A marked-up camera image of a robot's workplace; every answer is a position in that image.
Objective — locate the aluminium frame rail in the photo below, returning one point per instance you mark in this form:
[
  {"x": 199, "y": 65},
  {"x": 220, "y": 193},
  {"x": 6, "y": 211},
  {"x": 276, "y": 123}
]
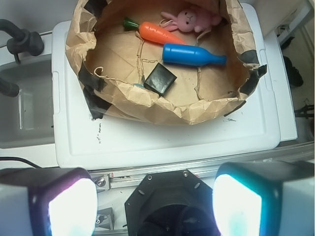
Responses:
[{"x": 127, "y": 177}]

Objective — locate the black square box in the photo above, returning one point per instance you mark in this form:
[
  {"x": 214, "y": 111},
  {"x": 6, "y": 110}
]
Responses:
[{"x": 159, "y": 80}]

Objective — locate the pink plush bunny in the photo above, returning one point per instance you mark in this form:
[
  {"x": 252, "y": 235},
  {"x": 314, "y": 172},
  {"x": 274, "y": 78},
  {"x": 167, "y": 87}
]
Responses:
[{"x": 195, "y": 19}]

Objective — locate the blue toy bottle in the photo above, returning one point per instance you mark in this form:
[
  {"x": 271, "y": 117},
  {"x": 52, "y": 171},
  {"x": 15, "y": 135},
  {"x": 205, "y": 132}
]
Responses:
[{"x": 190, "y": 55}]

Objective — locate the white plastic bin lid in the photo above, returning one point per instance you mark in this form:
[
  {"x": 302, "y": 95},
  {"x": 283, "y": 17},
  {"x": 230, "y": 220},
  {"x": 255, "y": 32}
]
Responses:
[{"x": 111, "y": 142}]

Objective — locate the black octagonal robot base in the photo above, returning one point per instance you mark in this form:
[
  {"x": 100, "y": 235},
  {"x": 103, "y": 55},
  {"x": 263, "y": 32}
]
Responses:
[{"x": 171, "y": 207}]

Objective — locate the crumpled brown paper bag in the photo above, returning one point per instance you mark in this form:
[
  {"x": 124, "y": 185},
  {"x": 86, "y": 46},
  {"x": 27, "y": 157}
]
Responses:
[{"x": 112, "y": 63}]

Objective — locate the black clamp knob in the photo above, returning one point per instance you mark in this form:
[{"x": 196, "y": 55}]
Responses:
[{"x": 21, "y": 40}]

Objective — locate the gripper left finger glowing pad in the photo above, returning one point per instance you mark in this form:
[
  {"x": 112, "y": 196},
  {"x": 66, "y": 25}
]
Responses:
[{"x": 47, "y": 202}]

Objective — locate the orange toy carrot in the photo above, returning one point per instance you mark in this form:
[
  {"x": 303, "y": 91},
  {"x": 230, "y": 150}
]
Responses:
[{"x": 152, "y": 32}]

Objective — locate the black handle at left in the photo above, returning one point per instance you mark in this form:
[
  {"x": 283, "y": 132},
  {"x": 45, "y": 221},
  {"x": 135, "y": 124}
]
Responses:
[{"x": 8, "y": 88}]

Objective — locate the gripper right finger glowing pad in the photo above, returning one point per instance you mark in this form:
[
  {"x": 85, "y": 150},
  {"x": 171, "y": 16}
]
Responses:
[{"x": 265, "y": 198}]

